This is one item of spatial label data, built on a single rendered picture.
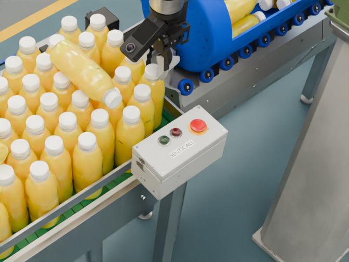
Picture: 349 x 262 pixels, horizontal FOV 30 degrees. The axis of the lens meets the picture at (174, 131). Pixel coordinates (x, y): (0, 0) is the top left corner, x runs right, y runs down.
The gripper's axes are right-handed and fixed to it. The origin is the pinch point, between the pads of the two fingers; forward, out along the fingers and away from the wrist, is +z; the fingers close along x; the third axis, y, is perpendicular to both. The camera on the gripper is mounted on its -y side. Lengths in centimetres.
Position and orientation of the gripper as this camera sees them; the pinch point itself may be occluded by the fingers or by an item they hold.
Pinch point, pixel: (152, 71)
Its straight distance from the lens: 157.4
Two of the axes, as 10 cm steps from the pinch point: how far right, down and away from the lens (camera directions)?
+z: -0.9, 6.1, 7.9
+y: 7.5, -4.8, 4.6
